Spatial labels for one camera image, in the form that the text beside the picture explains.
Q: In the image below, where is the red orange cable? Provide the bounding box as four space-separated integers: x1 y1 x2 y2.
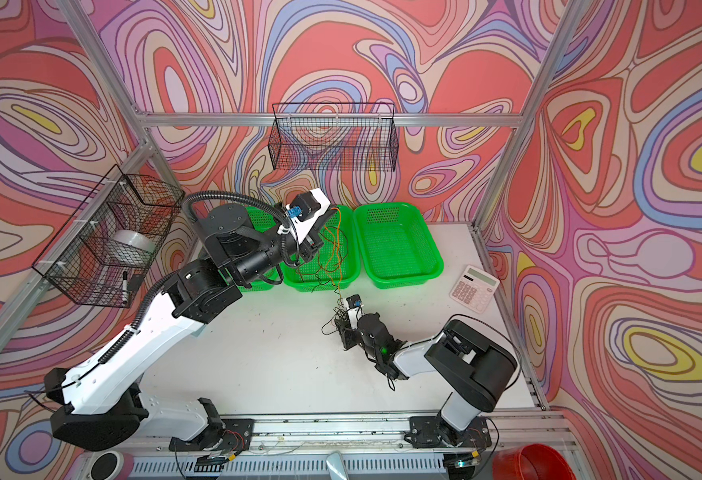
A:
293 224 352 283

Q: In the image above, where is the cable bundle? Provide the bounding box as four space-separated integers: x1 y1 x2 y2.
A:
320 296 364 349

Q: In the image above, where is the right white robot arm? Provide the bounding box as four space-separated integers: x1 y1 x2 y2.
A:
331 307 518 450

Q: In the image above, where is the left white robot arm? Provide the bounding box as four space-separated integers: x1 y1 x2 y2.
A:
43 189 339 452

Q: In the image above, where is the middle green plastic basket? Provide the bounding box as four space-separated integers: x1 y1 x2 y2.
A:
284 206 362 293

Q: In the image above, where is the green plastic basket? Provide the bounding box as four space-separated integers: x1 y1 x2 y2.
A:
246 206 284 292
284 206 362 293
353 202 444 289

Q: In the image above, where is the left green plastic basket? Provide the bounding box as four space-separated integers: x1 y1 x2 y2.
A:
246 206 284 292

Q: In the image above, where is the right green plastic basket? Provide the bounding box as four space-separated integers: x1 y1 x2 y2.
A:
353 202 444 289

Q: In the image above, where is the white pink calculator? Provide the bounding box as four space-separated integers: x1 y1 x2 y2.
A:
450 265 500 313

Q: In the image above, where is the red bucket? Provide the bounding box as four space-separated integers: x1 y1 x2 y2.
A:
492 444 576 480

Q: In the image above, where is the grey round speaker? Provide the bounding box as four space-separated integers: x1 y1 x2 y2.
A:
86 451 135 480

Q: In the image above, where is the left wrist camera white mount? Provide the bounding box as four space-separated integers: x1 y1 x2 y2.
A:
286 188 334 243

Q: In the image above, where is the black wire basket back wall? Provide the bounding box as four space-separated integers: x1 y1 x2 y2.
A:
268 101 399 172

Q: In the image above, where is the black wire basket wall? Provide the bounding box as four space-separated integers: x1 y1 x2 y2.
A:
32 166 185 308
268 101 399 172

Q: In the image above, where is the black wire basket left wall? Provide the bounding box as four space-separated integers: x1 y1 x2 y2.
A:
32 166 185 308

